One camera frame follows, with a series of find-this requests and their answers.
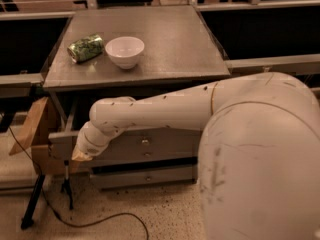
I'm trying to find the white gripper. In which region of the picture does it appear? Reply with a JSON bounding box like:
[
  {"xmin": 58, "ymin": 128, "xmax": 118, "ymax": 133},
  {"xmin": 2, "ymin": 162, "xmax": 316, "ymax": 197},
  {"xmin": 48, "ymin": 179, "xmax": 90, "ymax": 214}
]
[{"xmin": 71, "ymin": 121, "xmax": 122, "ymax": 162}]

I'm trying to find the grey top drawer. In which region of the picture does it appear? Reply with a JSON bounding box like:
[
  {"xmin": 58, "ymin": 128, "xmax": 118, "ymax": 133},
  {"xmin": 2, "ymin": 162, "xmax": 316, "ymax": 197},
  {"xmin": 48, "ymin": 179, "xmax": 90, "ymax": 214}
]
[{"xmin": 107, "ymin": 128, "xmax": 201, "ymax": 155}]

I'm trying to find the grey drawer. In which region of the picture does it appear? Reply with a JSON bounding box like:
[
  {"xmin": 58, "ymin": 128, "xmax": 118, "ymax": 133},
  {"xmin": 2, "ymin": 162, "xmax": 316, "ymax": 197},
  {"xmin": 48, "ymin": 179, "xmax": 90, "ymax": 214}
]
[
  {"xmin": 90, "ymin": 165, "xmax": 198, "ymax": 189},
  {"xmin": 80, "ymin": 147, "xmax": 197, "ymax": 168},
  {"xmin": 107, "ymin": 128, "xmax": 201, "ymax": 155}
]

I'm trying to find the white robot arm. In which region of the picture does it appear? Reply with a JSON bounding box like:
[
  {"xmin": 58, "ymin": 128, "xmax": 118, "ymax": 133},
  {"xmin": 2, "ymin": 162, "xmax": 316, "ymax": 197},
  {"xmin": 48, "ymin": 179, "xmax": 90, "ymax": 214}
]
[{"xmin": 72, "ymin": 72, "xmax": 320, "ymax": 240}]

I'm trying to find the grey middle drawer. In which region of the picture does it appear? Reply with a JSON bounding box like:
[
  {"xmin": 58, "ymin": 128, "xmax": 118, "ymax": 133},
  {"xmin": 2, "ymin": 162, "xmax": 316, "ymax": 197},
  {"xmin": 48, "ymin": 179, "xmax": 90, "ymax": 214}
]
[{"xmin": 80, "ymin": 147, "xmax": 197, "ymax": 168}]

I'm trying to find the grey bottom drawer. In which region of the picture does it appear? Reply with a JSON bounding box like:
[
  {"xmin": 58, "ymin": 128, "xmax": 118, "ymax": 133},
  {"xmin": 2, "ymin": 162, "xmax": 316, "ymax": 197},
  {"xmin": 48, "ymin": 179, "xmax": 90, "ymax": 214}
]
[{"xmin": 90, "ymin": 165, "xmax": 198, "ymax": 189}]

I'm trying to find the grey wooden drawer cabinet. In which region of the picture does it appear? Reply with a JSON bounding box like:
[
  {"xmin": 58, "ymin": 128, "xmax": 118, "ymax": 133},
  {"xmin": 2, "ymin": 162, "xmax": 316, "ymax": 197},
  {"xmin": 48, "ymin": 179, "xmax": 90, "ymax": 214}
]
[{"xmin": 44, "ymin": 6, "xmax": 229, "ymax": 132}]

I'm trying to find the brown cardboard box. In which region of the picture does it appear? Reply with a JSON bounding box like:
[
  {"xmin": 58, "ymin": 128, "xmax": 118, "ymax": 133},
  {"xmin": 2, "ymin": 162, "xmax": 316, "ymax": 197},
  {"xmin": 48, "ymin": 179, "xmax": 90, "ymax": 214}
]
[{"xmin": 9, "ymin": 97, "xmax": 67, "ymax": 175}]

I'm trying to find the black tripod stand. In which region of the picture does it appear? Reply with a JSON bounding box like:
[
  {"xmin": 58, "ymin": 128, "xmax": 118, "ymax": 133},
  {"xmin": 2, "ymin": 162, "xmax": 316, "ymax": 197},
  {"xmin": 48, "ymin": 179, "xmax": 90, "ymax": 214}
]
[{"xmin": 20, "ymin": 160, "xmax": 73, "ymax": 230}]

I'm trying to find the crushed green soda can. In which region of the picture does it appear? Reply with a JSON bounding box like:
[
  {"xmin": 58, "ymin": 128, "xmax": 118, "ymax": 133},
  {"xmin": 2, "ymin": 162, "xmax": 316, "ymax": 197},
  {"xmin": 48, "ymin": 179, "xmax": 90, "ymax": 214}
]
[{"xmin": 67, "ymin": 34, "xmax": 104, "ymax": 63}]

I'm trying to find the white ceramic bowl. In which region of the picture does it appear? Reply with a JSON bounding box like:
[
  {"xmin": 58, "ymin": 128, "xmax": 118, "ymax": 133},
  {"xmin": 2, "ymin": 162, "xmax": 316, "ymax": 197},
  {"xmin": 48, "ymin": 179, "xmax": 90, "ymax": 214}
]
[{"xmin": 105, "ymin": 36, "xmax": 145, "ymax": 69}]

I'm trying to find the black floor cable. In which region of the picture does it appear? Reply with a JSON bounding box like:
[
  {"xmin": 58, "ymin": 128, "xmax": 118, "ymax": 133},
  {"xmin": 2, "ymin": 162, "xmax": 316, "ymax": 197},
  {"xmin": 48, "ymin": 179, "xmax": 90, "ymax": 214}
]
[{"xmin": 8, "ymin": 127, "xmax": 150, "ymax": 240}]

